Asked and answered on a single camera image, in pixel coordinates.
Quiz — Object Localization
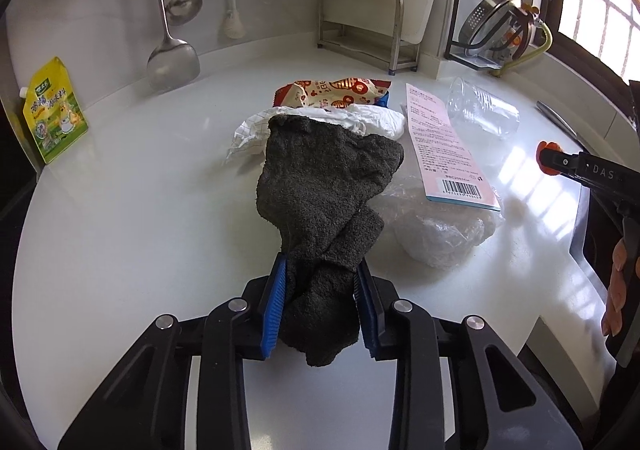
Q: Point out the clear plastic bag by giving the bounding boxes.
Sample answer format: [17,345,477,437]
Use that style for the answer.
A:
[369,176,504,269]

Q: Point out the pink paper receipt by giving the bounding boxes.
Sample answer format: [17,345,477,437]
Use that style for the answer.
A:
[406,84,500,211]

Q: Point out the white paper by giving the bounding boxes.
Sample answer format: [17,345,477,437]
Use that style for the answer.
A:
[226,103,407,166]

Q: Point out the red patterned snack wrapper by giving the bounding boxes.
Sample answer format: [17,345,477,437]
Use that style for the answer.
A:
[272,77,392,108]

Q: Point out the orange round fruit peel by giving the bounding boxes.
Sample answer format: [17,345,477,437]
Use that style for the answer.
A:
[536,141,563,176]

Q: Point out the kitchen knife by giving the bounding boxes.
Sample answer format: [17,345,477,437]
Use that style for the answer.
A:
[536,101,596,154]

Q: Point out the person's right hand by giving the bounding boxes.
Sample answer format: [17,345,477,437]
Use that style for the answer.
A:
[601,240,627,336]

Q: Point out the steel colander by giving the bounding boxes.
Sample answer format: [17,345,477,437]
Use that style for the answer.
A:
[457,0,536,65]

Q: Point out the black pot lid rack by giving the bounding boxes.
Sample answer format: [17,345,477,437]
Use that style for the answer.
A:
[444,0,557,72]

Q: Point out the steel cutting board rack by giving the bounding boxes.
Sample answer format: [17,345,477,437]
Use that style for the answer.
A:
[316,0,421,76]

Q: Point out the steel spatula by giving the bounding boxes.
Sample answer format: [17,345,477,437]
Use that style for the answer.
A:
[145,0,202,93]

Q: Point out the yellow green refill pouch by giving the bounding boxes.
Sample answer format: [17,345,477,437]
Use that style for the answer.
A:
[23,56,89,164]

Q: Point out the blue white bottle brush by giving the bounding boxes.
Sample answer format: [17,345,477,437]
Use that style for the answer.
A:
[222,0,245,40]

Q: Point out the steel ladle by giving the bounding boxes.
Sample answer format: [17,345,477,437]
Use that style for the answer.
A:
[165,0,203,26]

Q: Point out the yellow gas hose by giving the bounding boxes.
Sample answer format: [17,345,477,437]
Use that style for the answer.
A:
[489,18,556,79]

